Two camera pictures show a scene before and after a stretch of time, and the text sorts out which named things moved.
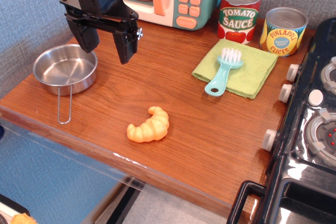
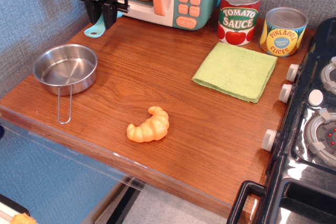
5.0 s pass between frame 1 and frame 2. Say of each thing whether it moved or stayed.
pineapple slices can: stayed
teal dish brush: moved
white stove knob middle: stayed
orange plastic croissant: stayed
